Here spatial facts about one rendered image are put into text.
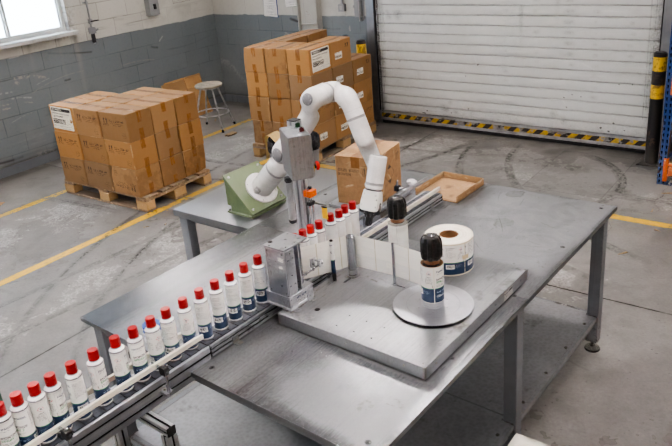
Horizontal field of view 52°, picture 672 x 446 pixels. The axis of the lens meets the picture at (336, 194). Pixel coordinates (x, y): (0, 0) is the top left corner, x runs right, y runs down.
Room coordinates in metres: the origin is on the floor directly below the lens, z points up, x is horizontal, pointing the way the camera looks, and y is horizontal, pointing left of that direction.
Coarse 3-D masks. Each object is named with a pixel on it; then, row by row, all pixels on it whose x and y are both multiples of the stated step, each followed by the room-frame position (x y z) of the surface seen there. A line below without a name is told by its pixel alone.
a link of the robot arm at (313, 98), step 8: (312, 88) 3.21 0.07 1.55; (320, 88) 3.22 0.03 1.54; (328, 88) 3.25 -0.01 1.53; (304, 96) 3.20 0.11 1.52; (312, 96) 3.18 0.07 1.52; (320, 96) 3.19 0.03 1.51; (328, 96) 3.23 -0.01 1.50; (304, 104) 3.20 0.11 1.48; (312, 104) 3.17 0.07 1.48; (320, 104) 3.20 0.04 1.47; (304, 112) 3.27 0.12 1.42; (312, 112) 3.20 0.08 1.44; (304, 120) 3.28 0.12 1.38; (312, 120) 3.27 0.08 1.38; (304, 128) 3.30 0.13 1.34; (312, 128) 3.31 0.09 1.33; (280, 144) 3.34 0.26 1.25; (272, 152) 3.36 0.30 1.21; (280, 152) 3.33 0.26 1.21; (280, 160) 3.33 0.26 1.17
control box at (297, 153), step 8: (280, 128) 2.84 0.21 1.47; (288, 128) 2.83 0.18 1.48; (280, 136) 2.84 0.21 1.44; (288, 136) 2.72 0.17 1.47; (296, 136) 2.71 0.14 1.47; (304, 136) 2.71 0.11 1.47; (288, 144) 2.70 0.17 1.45; (296, 144) 2.70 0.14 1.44; (304, 144) 2.71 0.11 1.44; (288, 152) 2.71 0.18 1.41; (296, 152) 2.70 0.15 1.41; (304, 152) 2.71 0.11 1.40; (312, 152) 2.73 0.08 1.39; (288, 160) 2.73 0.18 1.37; (296, 160) 2.70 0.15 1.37; (304, 160) 2.71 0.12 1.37; (312, 160) 2.73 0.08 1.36; (288, 168) 2.75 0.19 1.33; (296, 168) 2.70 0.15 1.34; (304, 168) 2.71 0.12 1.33; (312, 168) 2.72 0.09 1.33; (296, 176) 2.70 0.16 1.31; (304, 176) 2.71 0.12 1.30; (312, 176) 2.72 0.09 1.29
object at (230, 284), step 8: (224, 272) 2.33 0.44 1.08; (232, 272) 2.32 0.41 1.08; (232, 280) 2.32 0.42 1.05; (224, 288) 2.33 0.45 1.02; (232, 288) 2.31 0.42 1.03; (232, 296) 2.31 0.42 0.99; (232, 304) 2.31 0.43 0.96; (240, 304) 2.33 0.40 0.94; (232, 312) 2.31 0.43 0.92; (240, 312) 2.32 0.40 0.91; (232, 320) 2.31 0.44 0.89
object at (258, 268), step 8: (256, 256) 2.44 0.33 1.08; (256, 264) 2.43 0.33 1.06; (264, 264) 2.45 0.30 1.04; (256, 272) 2.42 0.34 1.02; (264, 272) 2.43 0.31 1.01; (256, 280) 2.42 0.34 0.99; (264, 280) 2.43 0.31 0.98; (256, 288) 2.43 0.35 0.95; (264, 288) 2.43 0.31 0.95; (256, 296) 2.43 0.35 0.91; (264, 296) 2.42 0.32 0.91
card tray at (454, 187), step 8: (440, 176) 3.74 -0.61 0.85; (448, 176) 3.75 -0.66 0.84; (456, 176) 3.72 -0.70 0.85; (464, 176) 3.68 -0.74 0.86; (472, 176) 3.65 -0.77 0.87; (424, 184) 3.61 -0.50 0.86; (432, 184) 3.67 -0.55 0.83; (440, 184) 3.66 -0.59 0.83; (448, 184) 3.65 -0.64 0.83; (456, 184) 3.64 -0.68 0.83; (464, 184) 3.63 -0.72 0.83; (472, 184) 3.62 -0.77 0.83; (480, 184) 3.58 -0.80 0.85; (416, 192) 3.55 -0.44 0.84; (440, 192) 3.54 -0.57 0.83; (448, 192) 3.53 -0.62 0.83; (456, 192) 3.52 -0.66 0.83; (464, 192) 3.44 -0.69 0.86; (472, 192) 3.51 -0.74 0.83; (448, 200) 3.42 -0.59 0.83; (456, 200) 3.41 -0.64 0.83
